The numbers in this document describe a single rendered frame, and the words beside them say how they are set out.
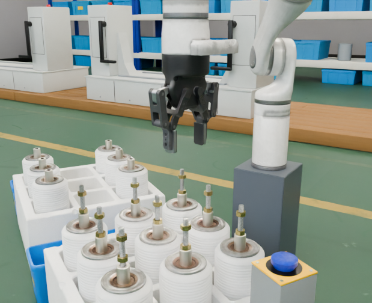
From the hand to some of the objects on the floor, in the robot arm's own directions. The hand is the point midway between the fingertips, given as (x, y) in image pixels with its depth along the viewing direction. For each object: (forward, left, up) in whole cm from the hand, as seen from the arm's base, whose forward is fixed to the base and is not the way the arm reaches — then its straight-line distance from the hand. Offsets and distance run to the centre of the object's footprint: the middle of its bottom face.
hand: (185, 140), depth 72 cm
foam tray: (-32, -59, -48) cm, 82 cm away
